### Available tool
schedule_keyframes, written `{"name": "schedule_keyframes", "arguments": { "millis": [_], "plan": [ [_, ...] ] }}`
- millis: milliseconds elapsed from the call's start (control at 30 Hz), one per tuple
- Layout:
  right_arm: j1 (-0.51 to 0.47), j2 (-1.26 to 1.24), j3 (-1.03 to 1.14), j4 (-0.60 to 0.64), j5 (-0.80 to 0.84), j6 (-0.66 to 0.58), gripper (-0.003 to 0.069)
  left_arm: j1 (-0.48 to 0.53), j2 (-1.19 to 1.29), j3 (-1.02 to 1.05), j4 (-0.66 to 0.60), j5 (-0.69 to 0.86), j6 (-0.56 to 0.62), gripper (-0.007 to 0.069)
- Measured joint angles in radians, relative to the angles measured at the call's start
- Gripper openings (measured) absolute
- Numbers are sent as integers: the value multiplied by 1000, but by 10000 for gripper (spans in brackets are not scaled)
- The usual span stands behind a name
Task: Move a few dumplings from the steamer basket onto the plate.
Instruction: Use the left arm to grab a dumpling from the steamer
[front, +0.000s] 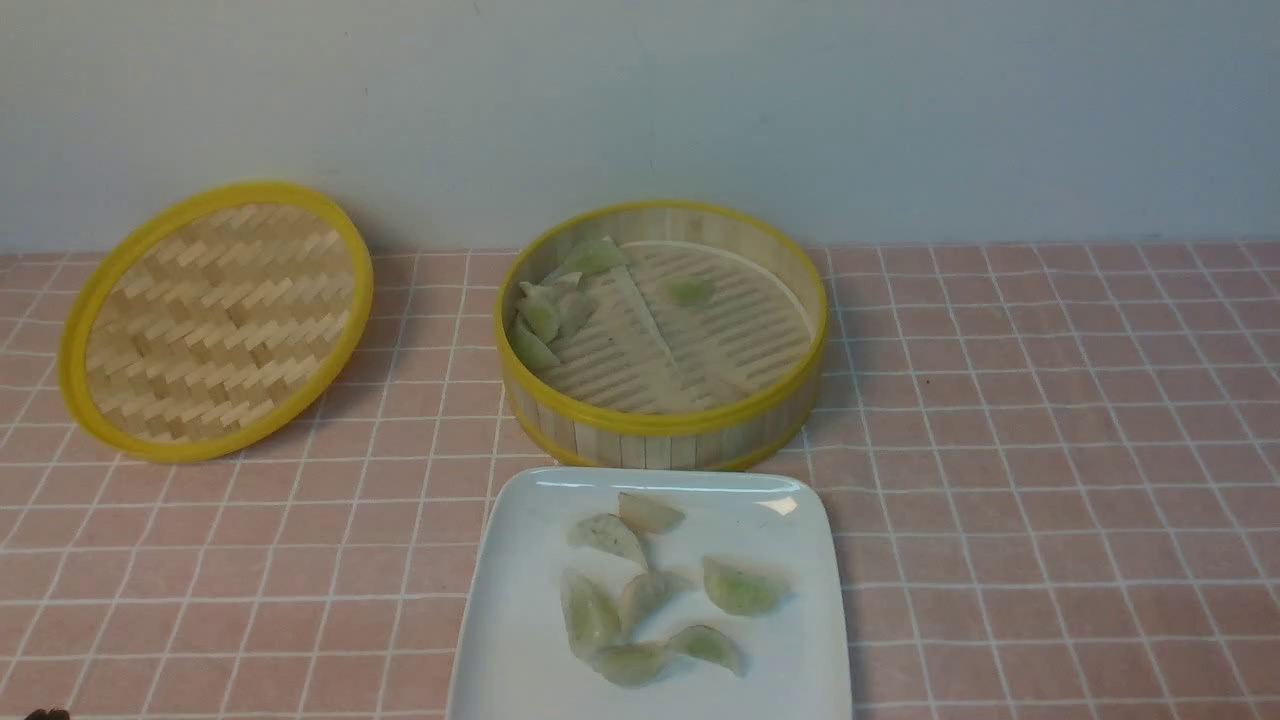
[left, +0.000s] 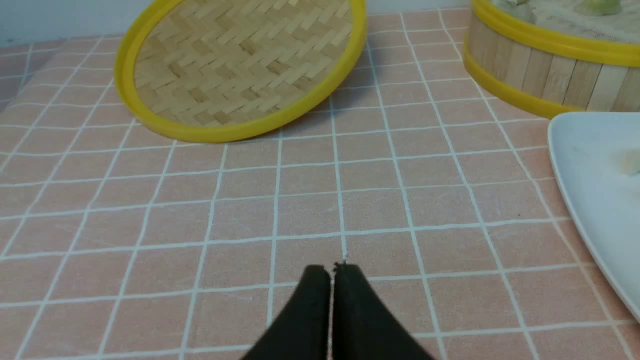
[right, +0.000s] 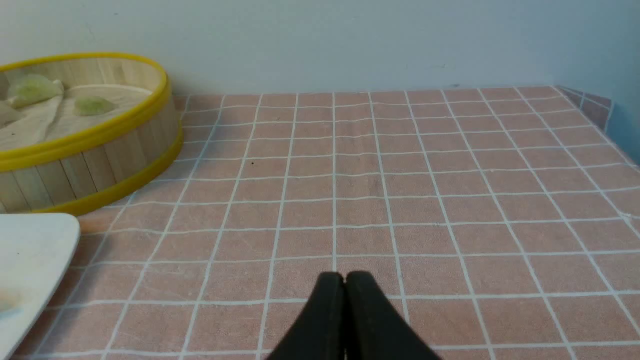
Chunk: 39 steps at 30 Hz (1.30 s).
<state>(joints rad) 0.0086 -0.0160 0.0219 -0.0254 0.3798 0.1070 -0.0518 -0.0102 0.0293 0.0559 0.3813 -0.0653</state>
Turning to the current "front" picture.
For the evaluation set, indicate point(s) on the pale dumpling steamer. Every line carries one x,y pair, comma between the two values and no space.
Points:
539,309
573,306

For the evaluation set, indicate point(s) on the pale dumpling top of plate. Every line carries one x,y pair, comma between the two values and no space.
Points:
648,515

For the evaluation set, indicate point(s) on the pale dumpling of plate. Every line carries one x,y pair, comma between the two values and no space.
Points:
646,594
648,515

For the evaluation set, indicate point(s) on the speckled dumpling upper left plate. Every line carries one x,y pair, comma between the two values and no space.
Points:
608,533

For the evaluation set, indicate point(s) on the pale dumpling centre of plate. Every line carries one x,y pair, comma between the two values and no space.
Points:
646,594

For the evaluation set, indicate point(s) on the green dumpling right of plate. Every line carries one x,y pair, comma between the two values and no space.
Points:
741,592

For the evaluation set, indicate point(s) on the green dumpling of plate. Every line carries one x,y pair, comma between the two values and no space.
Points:
591,619
741,592

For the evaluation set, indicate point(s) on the green dumpling left of plate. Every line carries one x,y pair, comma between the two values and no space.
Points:
591,619

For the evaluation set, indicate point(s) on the green dumpling bottom right plate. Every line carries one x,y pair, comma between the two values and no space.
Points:
705,643

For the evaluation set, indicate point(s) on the pale green dumpling bottom plate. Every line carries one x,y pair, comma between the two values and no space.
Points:
631,665

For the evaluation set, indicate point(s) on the white square plate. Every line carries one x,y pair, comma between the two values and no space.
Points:
514,662

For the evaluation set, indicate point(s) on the yellow rimmed bamboo steamer basket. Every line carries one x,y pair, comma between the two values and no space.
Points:
703,352

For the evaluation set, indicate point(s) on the green dumpling steamer front left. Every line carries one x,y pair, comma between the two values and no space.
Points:
529,349

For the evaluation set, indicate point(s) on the green dumpling steamer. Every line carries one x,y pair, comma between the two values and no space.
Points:
589,258
529,349

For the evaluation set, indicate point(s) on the green dumpling steamer back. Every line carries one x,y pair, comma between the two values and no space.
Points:
589,258

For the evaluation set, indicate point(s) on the yellow rimmed bamboo steamer lid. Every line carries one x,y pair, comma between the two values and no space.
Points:
216,322

